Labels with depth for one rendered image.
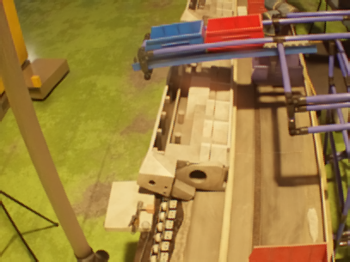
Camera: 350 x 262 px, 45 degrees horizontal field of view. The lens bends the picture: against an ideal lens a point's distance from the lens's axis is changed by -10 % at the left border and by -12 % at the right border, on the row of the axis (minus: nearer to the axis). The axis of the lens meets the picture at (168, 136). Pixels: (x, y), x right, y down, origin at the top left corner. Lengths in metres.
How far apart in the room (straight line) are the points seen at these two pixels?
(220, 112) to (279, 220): 0.67
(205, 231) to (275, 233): 0.32
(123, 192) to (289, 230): 0.81
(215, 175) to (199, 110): 0.43
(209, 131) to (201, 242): 0.56
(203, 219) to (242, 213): 0.18
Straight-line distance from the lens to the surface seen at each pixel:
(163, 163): 2.05
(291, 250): 1.81
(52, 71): 4.68
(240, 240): 2.00
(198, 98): 2.43
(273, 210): 2.11
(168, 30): 2.42
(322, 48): 4.21
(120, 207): 2.15
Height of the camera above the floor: 2.34
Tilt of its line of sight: 39 degrees down
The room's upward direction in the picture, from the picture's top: 10 degrees counter-clockwise
